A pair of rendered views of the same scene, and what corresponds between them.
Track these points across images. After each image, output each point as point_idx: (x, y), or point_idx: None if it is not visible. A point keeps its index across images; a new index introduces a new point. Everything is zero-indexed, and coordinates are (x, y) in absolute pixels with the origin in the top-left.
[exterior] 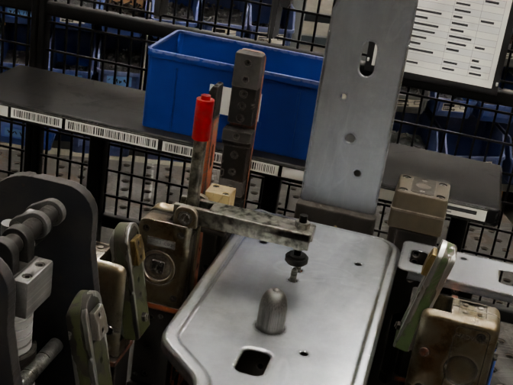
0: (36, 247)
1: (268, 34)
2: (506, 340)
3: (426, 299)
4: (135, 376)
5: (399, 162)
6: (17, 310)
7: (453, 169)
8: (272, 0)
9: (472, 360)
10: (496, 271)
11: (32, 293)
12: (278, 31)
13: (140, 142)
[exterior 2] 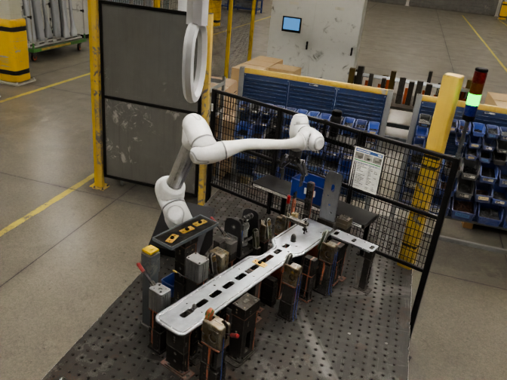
0: (250, 220)
1: (299, 185)
2: (381, 260)
3: (322, 240)
4: None
5: (349, 210)
6: (242, 229)
7: (362, 214)
8: (299, 179)
9: (330, 252)
10: (352, 238)
11: (244, 227)
12: (302, 185)
13: None
